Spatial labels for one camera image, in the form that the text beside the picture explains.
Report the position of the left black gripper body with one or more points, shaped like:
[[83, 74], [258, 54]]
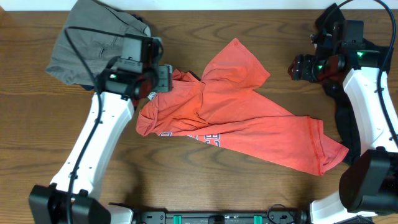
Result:
[[165, 79]]

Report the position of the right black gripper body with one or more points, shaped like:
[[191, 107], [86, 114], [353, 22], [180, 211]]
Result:
[[309, 68]]

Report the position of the red soccer t-shirt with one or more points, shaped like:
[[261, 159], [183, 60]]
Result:
[[224, 109]]

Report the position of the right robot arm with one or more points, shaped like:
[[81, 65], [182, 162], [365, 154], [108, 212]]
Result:
[[354, 70]]

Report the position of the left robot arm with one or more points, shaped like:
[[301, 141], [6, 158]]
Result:
[[74, 192]]

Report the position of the black t-shirt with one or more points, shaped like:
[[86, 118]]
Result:
[[344, 114]]

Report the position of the dark navy folded garment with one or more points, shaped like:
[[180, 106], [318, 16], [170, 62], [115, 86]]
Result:
[[88, 87]]

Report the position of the grey-brown folded shorts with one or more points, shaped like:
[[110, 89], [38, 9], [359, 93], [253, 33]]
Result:
[[96, 49]]

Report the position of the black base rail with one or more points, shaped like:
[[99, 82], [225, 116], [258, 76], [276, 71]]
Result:
[[217, 217]]

